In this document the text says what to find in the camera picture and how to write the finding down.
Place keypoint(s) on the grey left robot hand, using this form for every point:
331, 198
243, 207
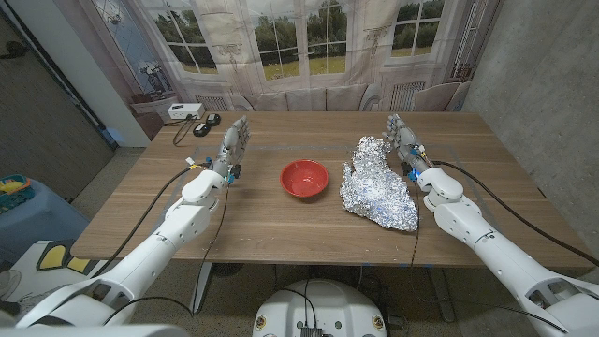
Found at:
231, 140

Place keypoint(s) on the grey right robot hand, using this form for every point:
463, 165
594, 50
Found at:
407, 140

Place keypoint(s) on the aluminum foil sheet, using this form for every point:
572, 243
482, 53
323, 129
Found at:
374, 187

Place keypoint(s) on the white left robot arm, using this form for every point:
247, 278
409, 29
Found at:
154, 253

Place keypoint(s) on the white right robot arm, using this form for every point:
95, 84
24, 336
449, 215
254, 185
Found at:
496, 253

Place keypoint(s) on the red bowl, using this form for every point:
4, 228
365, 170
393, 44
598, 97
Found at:
304, 180

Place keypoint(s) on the black power adapter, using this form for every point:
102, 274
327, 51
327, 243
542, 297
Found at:
201, 129
213, 119

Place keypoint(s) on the wooden table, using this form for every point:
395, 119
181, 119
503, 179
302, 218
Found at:
262, 224

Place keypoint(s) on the printed window backdrop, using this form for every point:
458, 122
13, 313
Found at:
304, 47

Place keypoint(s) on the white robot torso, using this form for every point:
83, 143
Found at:
327, 304

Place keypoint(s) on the blue storage bin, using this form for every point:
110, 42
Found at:
37, 224

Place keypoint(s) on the white yellow floor mat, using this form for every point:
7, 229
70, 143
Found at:
51, 262

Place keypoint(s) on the teal and yellow toy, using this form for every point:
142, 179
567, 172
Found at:
14, 189

